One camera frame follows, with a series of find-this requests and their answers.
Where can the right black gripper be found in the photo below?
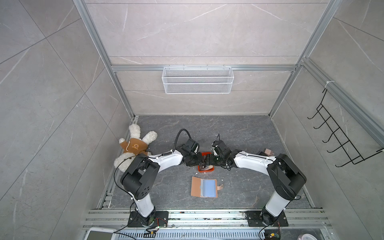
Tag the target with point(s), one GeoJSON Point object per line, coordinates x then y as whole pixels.
{"type": "Point", "coordinates": [210, 160]}

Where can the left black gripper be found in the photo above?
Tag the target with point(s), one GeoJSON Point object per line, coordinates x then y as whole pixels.
{"type": "Point", "coordinates": [200, 160]}

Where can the red plastic tray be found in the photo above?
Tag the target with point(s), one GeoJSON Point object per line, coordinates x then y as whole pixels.
{"type": "Point", "coordinates": [209, 168]}

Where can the tan leather card holder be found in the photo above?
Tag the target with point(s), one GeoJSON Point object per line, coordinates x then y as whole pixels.
{"type": "Point", "coordinates": [202, 188]}

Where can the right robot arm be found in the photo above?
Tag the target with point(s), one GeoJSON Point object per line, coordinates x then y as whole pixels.
{"type": "Point", "coordinates": [285, 176]}

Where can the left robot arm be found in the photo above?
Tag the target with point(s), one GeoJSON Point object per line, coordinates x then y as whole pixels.
{"type": "Point", "coordinates": [140, 176]}

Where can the small black pink box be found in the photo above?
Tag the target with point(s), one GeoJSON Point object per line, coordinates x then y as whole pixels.
{"type": "Point", "coordinates": [267, 153]}

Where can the white teddy bear brown shirt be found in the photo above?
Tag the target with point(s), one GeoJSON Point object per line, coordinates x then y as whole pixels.
{"type": "Point", "coordinates": [133, 147]}

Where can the white tablet device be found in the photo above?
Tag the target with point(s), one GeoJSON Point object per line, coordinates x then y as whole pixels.
{"type": "Point", "coordinates": [96, 233]}

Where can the aluminium rail frame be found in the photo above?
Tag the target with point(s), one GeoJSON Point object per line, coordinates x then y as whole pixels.
{"type": "Point", "coordinates": [220, 224]}

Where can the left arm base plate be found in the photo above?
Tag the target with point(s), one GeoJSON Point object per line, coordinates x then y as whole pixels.
{"type": "Point", "coordinates": [147, 219]}

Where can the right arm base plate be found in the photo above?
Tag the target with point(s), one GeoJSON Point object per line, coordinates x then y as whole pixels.
{"type": "Point", "coordinates": [264, 218]}

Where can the white wire mesh basket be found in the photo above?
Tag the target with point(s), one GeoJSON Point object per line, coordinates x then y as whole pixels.
{"type": "Point", "coordinates": [197, 80]}

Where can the black wire hook rack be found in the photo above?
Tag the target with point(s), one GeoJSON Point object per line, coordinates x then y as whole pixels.
{"type": "Point", "coordinates": [336, 132]}

